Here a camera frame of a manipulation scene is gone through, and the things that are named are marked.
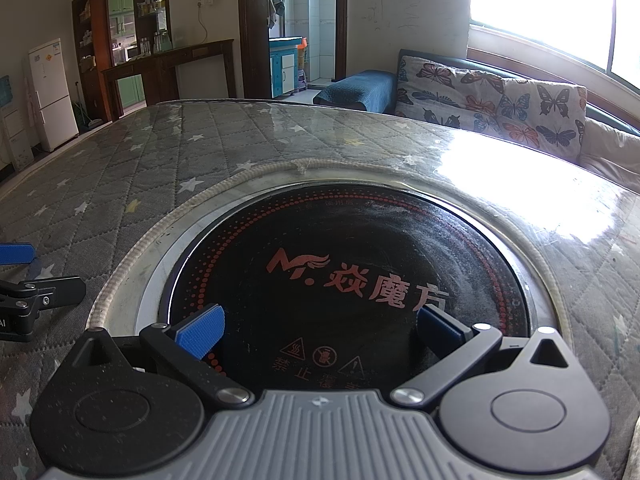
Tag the orange plastic basket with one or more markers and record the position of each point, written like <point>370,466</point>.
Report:
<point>302,55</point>

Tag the purple plastic stool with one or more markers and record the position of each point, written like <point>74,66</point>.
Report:
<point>301,80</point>

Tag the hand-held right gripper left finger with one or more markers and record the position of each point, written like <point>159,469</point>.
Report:
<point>202,327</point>

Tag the round black induction cooktop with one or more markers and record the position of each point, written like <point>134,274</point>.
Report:
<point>375,220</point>

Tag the blue quilted sofa armrest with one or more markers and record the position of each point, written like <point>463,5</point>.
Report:
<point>357,90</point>

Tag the butterfly print cushion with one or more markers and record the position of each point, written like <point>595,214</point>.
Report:
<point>490,100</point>

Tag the dark wooden cabinet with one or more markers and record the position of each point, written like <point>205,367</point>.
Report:
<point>165,70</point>

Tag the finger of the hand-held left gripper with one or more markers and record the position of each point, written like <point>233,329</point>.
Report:
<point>17,253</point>
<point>55,290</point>

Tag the broom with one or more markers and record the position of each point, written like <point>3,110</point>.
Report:
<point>89,120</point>

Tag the blue bathroom cabinet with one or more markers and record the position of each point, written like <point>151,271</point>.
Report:
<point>285,67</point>

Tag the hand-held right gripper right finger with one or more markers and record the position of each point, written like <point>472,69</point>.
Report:
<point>440,330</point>

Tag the hanging towel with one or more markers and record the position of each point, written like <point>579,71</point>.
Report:
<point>276,5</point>

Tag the window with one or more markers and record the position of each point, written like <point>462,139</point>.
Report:
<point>540,5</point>

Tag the white microwave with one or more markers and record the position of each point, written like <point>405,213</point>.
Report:
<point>132,52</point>

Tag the white pillow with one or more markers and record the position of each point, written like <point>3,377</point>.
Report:
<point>612,152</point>

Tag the white refrigerator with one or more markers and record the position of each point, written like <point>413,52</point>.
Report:
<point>52,95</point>

